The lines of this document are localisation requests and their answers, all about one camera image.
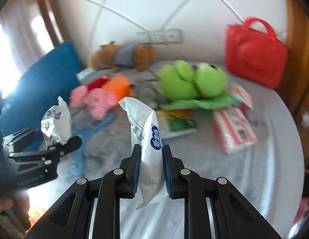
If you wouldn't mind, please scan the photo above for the crinkled white snack packet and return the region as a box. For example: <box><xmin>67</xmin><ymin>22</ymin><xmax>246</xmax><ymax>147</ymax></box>
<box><xmin>41</xmin><ymin>96</ymin><xmax>73</xmax><ymax>150</ymax></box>

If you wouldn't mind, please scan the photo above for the red pig plush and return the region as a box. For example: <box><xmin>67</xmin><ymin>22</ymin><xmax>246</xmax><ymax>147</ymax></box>
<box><xmin>70</xmin><ymin>75</ymin><xmax>110</xmax><ymax>108</ymax></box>

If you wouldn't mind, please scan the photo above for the red striped packet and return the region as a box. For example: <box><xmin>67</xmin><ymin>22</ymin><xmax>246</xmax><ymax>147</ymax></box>
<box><xmin>212</xmin><ymin>107</ymin><xmax>257</xmax><ymax>155</ymax></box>

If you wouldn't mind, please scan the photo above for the white wall socket panel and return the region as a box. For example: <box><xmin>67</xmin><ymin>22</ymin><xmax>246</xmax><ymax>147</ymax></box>
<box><xmin>136</xmin><ymin>28</ymin><xmax>184</xmax><ymax>44</ymax></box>

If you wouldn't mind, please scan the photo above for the blue plastic storage crate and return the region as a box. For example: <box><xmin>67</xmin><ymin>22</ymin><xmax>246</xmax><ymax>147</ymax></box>
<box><xmin>0</xmin><ymin>40</ymin><xmax>81</xmax><ymax>135</ymax></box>

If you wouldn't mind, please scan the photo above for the green orange snack packet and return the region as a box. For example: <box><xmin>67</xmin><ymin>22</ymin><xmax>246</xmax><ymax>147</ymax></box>
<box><xmin>157</xmin><ymin>108</ymin><xmax>199</xmax><ymax>140</ymax></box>

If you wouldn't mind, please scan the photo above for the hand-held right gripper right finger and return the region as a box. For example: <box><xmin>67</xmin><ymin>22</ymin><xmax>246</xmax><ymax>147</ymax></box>
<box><xmin>162</xmin><ymin>144</ymin><xmax>282</xmax><ymax>239</ymax></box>

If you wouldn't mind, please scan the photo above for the green frog plush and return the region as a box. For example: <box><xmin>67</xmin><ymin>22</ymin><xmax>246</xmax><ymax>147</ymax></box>
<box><xmin>158</xmin><ymin>60</ymin><xmax>235</xmax><ymax>110</ymax></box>

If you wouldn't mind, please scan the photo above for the brown dog plush striped shirt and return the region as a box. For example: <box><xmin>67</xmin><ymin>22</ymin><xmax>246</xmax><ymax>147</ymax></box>
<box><xmin>87</xmin><ymin>41</ymin><xmax>156</xmax><ymax>72</ymax></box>

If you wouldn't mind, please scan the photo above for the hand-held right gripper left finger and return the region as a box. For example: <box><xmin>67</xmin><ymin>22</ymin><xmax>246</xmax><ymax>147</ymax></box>
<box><xmin>24</xmin><ymin>144</ymin><xmax>142</xmax><ymax>239</ymax></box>

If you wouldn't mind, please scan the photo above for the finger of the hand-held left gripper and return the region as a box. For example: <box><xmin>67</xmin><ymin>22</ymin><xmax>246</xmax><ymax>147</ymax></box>
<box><xmin>2</xmin><ymin>128</ymin><xmax>45</xmax><ymax>153</ymax></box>
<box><xmin>12</xmin><ymin>136</ymin><xmax>82</xmax><ymax>164</ymax></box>

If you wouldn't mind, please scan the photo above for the red toy suitcase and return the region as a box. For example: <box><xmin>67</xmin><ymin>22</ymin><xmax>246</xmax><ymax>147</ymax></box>
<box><xmin>225</xmin><ymin>17</ymin><xmax>289</xmax><ymax>89</ymax></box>

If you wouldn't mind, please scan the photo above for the white packet blue print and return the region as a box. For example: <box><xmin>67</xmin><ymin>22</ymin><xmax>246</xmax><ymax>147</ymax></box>
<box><xmin>118</xmin><ymin>97</ymin><xmax>170</xmax><ymax>210</ymax></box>

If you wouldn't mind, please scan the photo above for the white curtain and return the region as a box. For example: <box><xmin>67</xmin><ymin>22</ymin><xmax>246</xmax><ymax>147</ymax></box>
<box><xmin>0</xmin><ymin>0</ymin><xmax>56</xmax><ymax>80</ymax></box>

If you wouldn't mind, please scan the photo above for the person's left hand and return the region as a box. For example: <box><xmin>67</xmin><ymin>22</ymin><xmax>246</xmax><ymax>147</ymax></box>
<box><xmin>0</xmin><ymin>195</ymin><xmax>14</xmax><ymax>214</ymax></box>

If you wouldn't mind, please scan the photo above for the orange pig plush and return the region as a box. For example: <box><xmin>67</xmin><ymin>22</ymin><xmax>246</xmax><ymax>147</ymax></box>
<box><xmin>88</xmin><ymin>76</ymin><xmax>134</xmax><ymax>120</ymax></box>

